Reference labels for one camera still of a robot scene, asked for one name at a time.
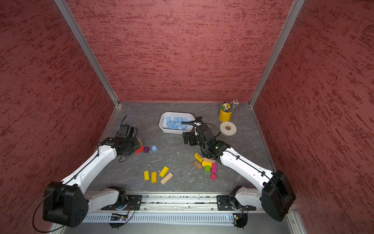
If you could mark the long red block left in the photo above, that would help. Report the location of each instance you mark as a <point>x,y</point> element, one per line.
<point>141,149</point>

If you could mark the magenta long block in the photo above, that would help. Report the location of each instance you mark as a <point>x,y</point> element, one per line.
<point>214,168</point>

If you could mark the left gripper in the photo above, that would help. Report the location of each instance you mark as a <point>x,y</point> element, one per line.
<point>137,145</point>

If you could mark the green cube block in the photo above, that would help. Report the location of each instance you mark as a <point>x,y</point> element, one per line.
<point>207,168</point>

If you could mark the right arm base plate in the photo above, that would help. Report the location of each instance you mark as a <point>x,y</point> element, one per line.
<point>230,203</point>

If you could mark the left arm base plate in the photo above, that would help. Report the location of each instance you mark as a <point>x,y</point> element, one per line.
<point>133,202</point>

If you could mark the white tape roll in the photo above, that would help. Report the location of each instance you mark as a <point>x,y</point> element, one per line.
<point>228,128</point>

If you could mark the long tan wooden block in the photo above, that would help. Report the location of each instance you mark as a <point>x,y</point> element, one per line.
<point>166,178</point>

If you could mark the yellow block right cluster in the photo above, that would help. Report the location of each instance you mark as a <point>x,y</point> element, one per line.
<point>206,163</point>

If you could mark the striped yellow block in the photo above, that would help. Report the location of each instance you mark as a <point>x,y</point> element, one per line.
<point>199,158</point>

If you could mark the white plastic tray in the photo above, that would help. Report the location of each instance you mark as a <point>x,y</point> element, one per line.
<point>171,122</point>

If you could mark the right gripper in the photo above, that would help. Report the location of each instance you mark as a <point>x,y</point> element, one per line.
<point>192,135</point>

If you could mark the purple cube block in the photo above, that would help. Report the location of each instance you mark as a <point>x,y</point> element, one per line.
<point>146,149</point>

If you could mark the yellow pen holder can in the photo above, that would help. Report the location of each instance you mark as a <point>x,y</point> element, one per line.
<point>223,117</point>

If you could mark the tan block right cluster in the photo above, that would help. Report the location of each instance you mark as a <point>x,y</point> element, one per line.
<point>209,160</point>

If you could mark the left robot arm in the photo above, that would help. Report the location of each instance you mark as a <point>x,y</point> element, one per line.
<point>69,201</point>

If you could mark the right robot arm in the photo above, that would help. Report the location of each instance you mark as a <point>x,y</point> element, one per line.
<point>275,194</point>

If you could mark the yellow long block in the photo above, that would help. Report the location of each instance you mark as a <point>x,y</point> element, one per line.
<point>164,172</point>

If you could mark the pens in can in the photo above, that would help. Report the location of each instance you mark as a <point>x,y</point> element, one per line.
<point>229,107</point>

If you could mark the brown wooden block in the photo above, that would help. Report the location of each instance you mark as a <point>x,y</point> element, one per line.
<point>198,165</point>

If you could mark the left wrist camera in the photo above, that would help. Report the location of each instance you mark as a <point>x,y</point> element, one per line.
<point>125,131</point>

